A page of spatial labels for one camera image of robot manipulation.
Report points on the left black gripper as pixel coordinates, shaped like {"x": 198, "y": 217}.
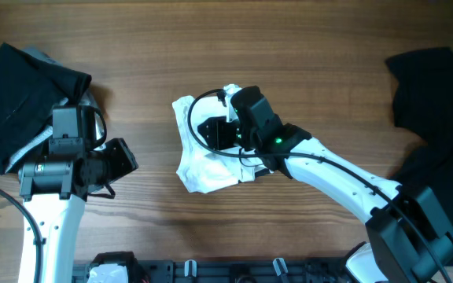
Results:
{"x": 126, "y": 159}

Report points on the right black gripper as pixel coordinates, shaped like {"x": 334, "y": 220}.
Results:
{"x": 218, "y": 137}

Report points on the white t-shirt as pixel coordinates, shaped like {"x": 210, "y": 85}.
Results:
{"x": 200, "y": 170}

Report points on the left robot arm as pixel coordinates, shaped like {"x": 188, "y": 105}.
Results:
{"x": 74, "y": 165}

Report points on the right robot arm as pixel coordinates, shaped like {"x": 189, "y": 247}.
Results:
{"x": 410, "y": 236}

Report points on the black folded garment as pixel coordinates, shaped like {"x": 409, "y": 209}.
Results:
{"x": 29, "y": 89}

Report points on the black garment on right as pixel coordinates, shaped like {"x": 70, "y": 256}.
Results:
{"x": 423, "y": 104}

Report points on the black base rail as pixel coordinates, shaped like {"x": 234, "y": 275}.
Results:
{"x": 313, "y": 270}

